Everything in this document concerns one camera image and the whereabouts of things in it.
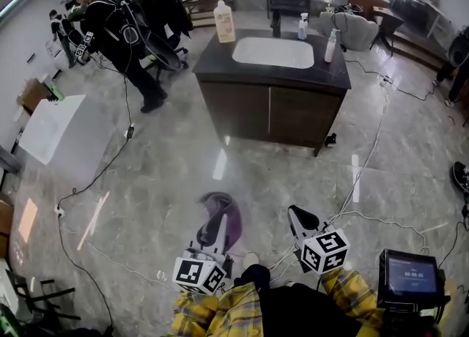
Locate cardboard box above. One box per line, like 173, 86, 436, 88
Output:
16, 78, 52, 114

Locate black round basin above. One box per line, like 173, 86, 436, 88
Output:
451, 161, 469, 194

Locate large cream pump bottle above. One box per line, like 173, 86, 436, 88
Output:
213, 0, 236, 44

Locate grey beanbag sofa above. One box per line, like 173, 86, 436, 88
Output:
319, 11, 380, 51

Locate black floor cable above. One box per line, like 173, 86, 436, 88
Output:
54, 67, 136, 333
344, 44, 439, 102

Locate person's right forearm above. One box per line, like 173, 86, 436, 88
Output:
317, 267, 385, 333

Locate black office chair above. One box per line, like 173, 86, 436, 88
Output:
137, 0, 193, 73

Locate black tablet screen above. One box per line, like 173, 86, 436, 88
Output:
377, 249, 446, 311

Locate pink pump bottle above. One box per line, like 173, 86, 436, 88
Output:
324, 28, 340, 64

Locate white sink basin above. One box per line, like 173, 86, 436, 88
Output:
232, 37, 315, 70

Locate black faucet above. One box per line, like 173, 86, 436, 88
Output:
271, 9, 282, 38

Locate wooden slatted shelf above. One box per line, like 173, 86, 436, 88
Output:
177, 0, 221, 29

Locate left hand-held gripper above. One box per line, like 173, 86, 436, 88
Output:
171, 214, 235, 295

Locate purple grey cloth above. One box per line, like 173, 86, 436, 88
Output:
197, 191, 243, 249

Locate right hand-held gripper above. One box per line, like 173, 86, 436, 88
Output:
287, 205, 351, 275

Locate blue spray bottle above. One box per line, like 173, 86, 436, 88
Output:
297, 12, 309, 41

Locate dark wooden vanity cabinet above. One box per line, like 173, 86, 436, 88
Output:
192, 27, 352, 158

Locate white floor cable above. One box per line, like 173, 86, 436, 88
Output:
267, 77, 432, 270

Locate person's left forearm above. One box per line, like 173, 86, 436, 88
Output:
171, 287, 265, 337

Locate person's legs in black trousers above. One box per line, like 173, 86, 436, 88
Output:
234, 264, 363, 337

